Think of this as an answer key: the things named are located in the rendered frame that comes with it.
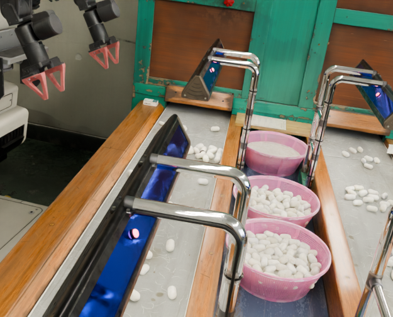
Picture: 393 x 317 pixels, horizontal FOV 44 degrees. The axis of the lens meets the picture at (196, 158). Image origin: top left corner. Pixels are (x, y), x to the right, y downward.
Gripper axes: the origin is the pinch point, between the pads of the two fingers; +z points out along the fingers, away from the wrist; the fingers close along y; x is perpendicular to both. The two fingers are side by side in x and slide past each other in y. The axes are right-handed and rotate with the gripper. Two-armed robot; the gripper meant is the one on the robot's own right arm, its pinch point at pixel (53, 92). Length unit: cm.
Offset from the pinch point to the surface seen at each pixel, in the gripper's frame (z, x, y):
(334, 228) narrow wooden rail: 60, -66, -2
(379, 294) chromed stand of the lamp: 42, -76, -56
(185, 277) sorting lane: 46, -35, -35
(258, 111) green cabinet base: 42, -39, 83
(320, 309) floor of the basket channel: 67, -60, -26
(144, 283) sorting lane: 43, -27, -40
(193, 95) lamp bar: 13.3, -38.8, 3.5
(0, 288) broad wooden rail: 29, -6, -55
